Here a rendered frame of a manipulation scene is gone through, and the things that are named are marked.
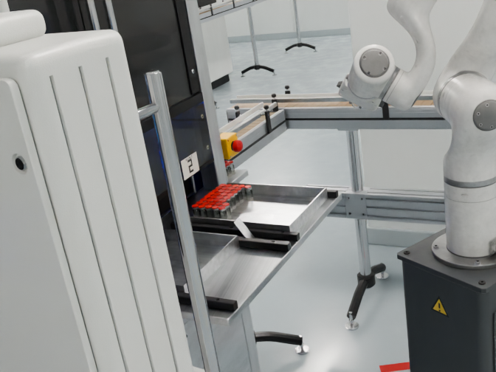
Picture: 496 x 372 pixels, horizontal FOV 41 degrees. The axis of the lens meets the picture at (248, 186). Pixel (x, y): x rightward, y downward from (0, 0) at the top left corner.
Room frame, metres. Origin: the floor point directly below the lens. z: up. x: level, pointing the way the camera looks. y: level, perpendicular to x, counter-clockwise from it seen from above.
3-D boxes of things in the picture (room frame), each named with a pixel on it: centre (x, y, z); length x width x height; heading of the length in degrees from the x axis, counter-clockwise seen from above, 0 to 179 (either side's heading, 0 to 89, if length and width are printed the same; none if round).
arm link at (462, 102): (1.35, -0.50, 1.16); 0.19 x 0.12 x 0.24; 179
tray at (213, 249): (1.54, 0.26, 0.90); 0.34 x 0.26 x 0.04; 59
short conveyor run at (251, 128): (2.42, 0.03, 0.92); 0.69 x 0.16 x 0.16; 149
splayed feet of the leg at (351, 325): (2.61, -0.46, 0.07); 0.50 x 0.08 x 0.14; 149
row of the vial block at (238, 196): (1.82, 0.06, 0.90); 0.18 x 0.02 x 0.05; 148
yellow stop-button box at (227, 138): (2.10, 0.06, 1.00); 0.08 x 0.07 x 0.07; 59
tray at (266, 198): (1.77, -0.01, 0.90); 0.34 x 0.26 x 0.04; 58
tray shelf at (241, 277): (1.65, 0.11, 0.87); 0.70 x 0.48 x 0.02; 149
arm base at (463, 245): (1.39, -0.50, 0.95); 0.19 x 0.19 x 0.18
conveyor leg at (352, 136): (2.61, -0.46, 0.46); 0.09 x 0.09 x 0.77; 59
